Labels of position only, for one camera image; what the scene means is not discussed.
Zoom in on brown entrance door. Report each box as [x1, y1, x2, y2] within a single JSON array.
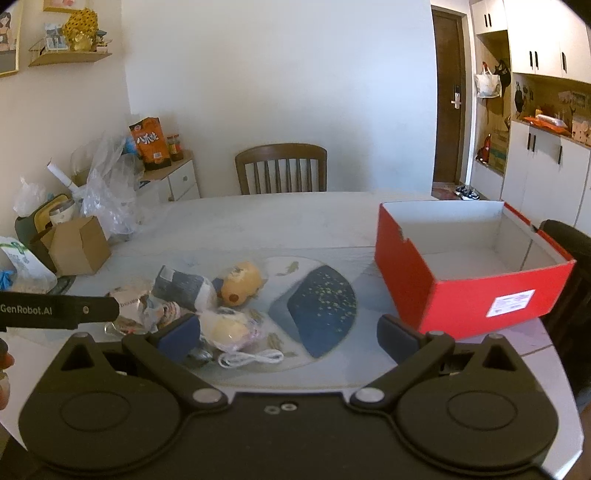
[[432, 7, 466, 183]]

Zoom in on bag of oats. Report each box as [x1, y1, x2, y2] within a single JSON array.
[[1, 237, 57, 294]]

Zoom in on black chair with jacket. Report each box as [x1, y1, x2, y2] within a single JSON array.
[[540, 220, 590, 403]]

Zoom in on green bag with cup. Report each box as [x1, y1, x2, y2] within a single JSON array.
[[14, 194, 76, 248]]

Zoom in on white usb cable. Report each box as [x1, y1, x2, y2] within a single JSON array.
[[216, 348, 286, 369]]

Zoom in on cream plush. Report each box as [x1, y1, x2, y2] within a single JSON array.
[[199, 307, 263, 353]]

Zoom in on white wall cabinets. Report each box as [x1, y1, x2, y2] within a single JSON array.
[[471, 1, 590, 232]]

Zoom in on snack packets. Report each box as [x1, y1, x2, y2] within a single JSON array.
[[104, 287, 182, 335]]

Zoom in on brown wooden chair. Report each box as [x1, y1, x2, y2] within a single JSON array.
[[235, 143, 328, 195]]

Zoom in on orange capybara plush toy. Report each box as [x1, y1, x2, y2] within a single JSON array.
[[221, 261, 264, 307]]

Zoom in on white tote bag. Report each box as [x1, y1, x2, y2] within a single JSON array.
[[475, 62, 502, 99]]

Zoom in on clear plastic bag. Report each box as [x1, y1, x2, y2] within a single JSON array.
[[70, 134, 157, 239]]

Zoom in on brown cardboard box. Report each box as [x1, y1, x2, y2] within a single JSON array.
[[31, 216, 111, 277]]

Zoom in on yellow leopard plush figure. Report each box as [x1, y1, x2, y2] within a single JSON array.
[[62, 8, 98, 52]]

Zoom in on orange snack bag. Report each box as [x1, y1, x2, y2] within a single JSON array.
[[129, 117, 172, 171]]

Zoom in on white side cabinet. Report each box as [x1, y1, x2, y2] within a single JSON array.
[[139, 150, 200, 203]]

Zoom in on sneakers on floor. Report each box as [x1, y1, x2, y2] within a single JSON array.
[[455, 185, 481, 201]]

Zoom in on wooden wall shelf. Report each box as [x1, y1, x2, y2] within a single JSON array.
[[28, 39, 111, 67]]

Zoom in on sauce bottles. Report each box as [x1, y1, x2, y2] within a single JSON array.
[[166, 134, 184, 162]]

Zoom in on red cardboard shoe box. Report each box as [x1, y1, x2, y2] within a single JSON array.
[[375, 200, 576, 339]]

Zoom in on dark blue tissue pack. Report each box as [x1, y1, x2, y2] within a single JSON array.
[[151, 266, 218, 313]]

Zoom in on framed wall picture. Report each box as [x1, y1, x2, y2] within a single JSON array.
[[0, 1, 24, 77]]

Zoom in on person's hand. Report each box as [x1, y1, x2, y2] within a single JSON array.
[[0, 339, 14, 410]]

